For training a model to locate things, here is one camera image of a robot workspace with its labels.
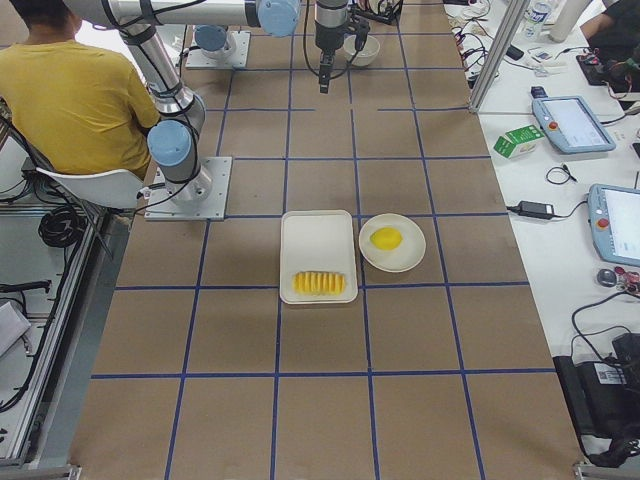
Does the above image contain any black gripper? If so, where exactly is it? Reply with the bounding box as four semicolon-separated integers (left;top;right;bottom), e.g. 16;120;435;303
314;0;369;94

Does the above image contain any white bowl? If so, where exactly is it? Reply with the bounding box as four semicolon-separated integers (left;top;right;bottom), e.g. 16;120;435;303
343;35;381;67

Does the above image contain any yellow lemon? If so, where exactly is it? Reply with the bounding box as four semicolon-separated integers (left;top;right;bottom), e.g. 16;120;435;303
369;227;403;251

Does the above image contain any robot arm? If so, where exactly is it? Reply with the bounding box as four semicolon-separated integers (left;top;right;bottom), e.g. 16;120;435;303
193;1;370;94
65;1;300;204

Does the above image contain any white rectangular tray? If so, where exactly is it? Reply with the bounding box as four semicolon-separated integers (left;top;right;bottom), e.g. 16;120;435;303
280;210;358;305

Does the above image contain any green white carton box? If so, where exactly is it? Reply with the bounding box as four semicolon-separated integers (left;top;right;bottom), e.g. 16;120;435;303
493;125;544;159

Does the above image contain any cream round plate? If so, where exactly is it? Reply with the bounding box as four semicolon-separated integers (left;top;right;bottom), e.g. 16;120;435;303
358;213;426;273

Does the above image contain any blue teach pendant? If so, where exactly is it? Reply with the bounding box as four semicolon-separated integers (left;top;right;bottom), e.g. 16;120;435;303
531;96;616;154
587;184;639;267

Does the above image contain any black power adapter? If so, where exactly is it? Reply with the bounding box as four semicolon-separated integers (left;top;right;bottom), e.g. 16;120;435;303
518;201;555;220

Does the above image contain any white chair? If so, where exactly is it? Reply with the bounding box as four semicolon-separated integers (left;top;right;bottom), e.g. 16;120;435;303
1;116;143;210

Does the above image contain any person in yellow shirt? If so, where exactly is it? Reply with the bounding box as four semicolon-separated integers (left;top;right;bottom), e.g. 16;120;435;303
1;1;160;178

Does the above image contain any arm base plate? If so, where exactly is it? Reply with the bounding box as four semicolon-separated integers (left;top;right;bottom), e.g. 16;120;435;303
144;157;233;221
186;25;251;70

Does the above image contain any aluminium frame post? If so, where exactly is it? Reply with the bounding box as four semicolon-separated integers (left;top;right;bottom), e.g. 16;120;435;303
469;0;528;113

